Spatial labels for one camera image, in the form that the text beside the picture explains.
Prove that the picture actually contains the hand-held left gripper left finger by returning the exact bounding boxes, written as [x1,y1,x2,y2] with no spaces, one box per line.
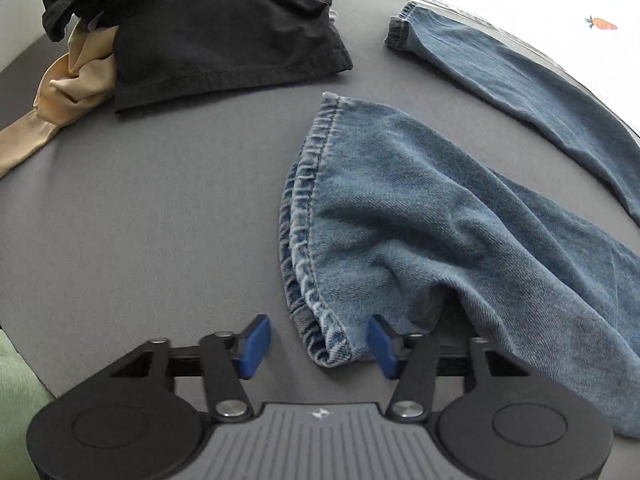
[107,314,273,422]

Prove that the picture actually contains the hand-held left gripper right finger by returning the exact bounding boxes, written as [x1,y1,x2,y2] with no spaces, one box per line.
[366,313,534,422]

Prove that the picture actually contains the green cloth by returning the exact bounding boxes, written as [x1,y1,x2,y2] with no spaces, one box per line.
[0,329,57,480]

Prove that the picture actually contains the black garment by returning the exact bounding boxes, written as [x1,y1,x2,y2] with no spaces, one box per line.
[40,0,354,114]

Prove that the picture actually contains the blue denim jeans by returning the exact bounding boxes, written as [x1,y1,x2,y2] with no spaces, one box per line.
[278,1,640,442]

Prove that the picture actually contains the beige garment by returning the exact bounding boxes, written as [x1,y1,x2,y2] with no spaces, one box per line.
[0,24,122,179]

